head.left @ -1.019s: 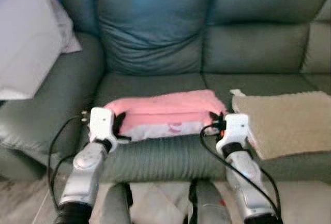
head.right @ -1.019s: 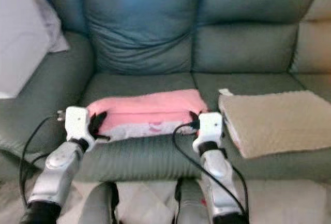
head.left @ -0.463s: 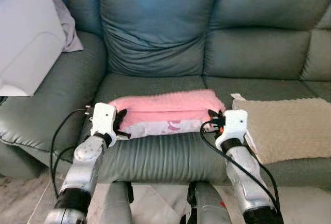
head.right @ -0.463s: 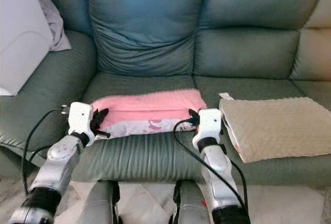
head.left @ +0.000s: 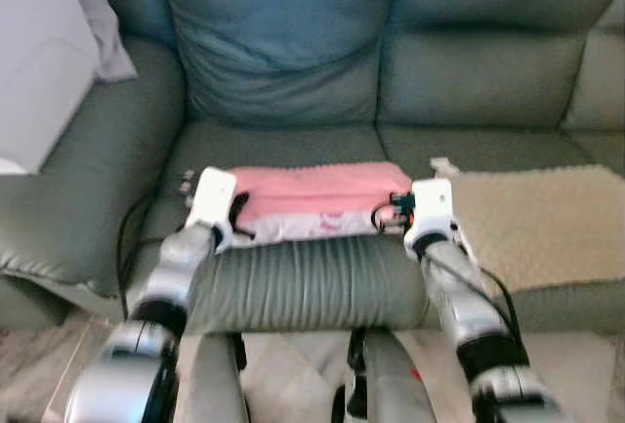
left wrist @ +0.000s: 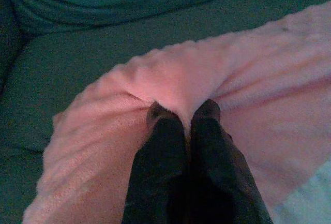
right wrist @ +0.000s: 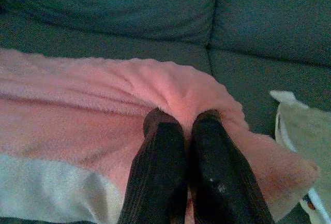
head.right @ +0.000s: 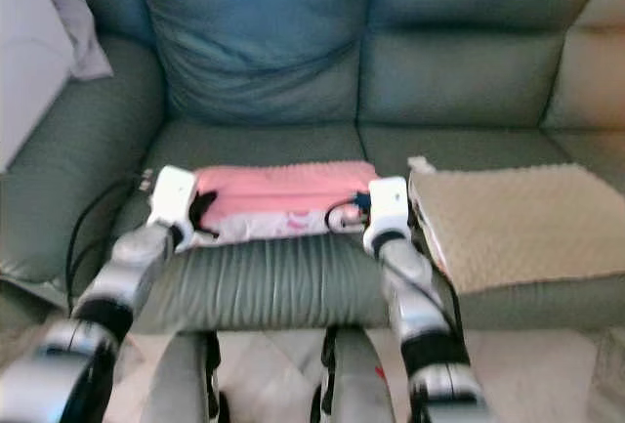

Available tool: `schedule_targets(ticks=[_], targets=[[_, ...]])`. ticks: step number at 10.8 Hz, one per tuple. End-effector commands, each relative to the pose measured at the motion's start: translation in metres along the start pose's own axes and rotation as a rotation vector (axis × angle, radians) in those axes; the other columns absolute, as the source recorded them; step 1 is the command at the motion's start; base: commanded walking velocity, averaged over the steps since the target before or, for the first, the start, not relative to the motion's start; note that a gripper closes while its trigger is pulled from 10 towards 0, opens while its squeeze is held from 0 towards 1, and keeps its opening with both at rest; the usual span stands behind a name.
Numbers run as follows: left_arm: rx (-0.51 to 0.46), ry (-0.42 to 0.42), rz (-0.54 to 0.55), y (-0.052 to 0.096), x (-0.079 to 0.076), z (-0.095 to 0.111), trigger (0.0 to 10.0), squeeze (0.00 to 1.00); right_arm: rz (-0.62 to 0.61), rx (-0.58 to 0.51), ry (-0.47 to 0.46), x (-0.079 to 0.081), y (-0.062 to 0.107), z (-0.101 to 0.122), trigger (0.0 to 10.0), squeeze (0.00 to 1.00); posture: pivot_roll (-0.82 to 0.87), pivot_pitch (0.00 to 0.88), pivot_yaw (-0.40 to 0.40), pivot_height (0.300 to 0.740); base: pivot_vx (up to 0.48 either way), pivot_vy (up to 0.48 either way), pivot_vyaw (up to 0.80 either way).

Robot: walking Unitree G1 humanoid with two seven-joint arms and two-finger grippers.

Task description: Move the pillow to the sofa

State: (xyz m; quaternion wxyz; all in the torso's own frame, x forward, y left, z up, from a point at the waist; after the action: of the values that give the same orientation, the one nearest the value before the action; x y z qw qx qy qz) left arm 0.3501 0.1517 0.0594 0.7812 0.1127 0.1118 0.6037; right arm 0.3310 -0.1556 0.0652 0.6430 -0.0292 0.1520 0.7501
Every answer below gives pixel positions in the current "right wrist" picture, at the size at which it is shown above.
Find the pink dotted pillow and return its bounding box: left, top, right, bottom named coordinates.
left=0, top=49, right=319, bottom=224

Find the white printed fabric bag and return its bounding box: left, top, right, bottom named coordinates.
left=269, top=90, right=331, bottom=224

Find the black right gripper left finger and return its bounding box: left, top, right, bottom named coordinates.
left=117, top=107, right=191, bottom=224

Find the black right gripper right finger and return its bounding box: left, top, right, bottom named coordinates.
left=190, top=109, right=275, bottom=224

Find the dark green leather sofa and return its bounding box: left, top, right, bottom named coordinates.
left=0, top=0, right=331, bottom=144

